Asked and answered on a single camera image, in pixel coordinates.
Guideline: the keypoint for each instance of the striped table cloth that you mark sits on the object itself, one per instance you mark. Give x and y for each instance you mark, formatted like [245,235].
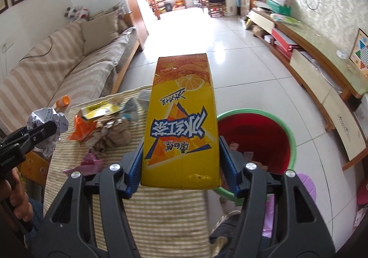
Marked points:
[163,222]

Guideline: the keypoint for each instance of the red green trash bin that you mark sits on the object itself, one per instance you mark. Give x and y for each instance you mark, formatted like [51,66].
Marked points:
[258,136]

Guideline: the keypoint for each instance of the striped beige sofa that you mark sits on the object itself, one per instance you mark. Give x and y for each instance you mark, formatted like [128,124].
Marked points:
[57,66]

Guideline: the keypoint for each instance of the yellow white cardboard box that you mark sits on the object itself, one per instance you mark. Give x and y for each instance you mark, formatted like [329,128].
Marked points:
[101,109]

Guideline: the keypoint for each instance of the brown paper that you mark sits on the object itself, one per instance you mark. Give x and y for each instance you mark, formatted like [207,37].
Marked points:
[110,133]

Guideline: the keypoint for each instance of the pink strawberry snack bag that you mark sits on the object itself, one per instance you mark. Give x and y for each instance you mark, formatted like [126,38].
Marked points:
[90,165]

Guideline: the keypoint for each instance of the wooden dining chair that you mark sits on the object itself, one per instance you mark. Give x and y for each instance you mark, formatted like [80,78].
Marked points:
[214,3]

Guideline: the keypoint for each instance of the orange plastic bag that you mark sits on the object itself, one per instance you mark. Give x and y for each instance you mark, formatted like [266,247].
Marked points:
[82,129]

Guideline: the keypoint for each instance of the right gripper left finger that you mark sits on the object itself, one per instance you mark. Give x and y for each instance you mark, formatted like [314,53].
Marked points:
[68,228]

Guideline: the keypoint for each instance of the yellow iced tea carton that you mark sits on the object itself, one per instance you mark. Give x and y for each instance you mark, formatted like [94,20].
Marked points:
[181,142]

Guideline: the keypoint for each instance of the green box on cabinet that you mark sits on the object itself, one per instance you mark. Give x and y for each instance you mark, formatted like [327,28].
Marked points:
[279,9]

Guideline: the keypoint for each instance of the white foil wrapper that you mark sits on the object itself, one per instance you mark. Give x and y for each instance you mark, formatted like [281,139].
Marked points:
[45,127]

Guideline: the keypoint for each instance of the orange capped cup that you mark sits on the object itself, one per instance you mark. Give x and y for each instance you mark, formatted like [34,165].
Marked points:
[62,102]

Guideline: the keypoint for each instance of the long wooden tv cabinet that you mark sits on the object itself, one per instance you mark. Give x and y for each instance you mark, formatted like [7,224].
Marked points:
[334,84]

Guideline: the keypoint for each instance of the plush cow toy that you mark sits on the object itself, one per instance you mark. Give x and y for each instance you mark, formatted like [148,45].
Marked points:
[77,13]

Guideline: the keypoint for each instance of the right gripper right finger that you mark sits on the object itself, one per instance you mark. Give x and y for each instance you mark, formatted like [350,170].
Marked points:
[298,227]

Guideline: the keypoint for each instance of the beige sofa cushion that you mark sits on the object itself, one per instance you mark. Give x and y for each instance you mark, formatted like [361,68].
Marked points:
[99,32]

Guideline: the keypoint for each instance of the orange wooden side table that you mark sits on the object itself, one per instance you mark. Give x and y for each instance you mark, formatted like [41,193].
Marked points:
[34,168]

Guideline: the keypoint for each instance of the blue grey foil wrapper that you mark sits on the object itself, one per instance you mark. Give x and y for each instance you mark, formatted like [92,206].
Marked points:
[130,109]

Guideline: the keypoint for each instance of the person's left hand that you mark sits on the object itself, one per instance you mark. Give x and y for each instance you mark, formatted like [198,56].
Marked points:
[17,196]

